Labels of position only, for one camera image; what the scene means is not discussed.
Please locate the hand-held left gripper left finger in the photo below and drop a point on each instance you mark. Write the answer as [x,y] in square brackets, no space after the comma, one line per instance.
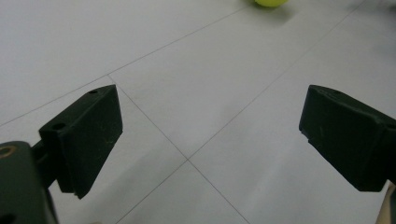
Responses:
[84,140]

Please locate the yellow tennis ball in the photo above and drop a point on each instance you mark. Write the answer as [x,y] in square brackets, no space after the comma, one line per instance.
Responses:
[271,2]

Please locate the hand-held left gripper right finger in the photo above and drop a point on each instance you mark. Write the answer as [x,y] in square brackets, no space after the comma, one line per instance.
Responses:
[348,140]

